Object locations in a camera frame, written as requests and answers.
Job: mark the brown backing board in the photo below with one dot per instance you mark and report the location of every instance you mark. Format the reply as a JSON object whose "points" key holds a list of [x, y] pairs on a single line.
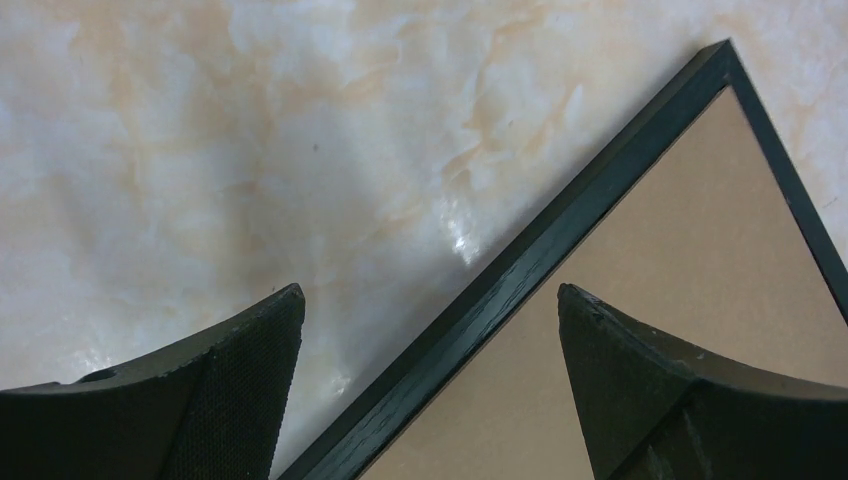
{"points": [[704, 247]]}

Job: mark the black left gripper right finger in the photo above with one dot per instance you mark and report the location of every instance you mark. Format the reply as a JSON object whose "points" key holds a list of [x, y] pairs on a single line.
{"points": [[654, 406]]}

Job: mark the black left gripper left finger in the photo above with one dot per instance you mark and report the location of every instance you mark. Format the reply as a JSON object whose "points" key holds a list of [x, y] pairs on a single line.
{"points": [[209, 406]]}

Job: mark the black picture frame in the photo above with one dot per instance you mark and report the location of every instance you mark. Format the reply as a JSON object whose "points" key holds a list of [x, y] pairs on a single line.
{"points": [[386, 407]]}

